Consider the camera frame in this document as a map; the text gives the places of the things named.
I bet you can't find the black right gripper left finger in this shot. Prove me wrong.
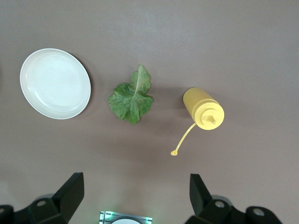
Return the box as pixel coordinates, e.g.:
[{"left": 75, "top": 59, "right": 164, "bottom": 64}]
[{"left": 0, "top": 172, "right": 85, "bottom": 224}]

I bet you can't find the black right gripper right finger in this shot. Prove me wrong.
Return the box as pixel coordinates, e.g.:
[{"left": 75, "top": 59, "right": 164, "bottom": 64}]
[{"left": 184, "top": 174, "right": 285, "bottom": 224}]

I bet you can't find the yellow squeeze bottle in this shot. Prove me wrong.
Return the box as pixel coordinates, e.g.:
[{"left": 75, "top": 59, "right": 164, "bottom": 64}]
[{"left": 170, "top": 87, "right": 225, "bottom": 156}]

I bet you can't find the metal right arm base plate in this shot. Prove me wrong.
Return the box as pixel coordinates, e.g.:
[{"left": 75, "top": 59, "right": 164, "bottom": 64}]
[{"left": 99, "top": 211, "right": 153, "bottom": 224}]

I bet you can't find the green lettuce leaf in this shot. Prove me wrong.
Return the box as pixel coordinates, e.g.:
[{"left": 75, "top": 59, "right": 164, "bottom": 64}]
[{"left": 107, "top": 64, "right": 154, "bottom": 126}]

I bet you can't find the cream round plate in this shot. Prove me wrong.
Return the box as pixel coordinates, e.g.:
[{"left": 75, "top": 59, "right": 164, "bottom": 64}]
[{"left": 20, "top": 48, "right": 92, "bottom": 120}]

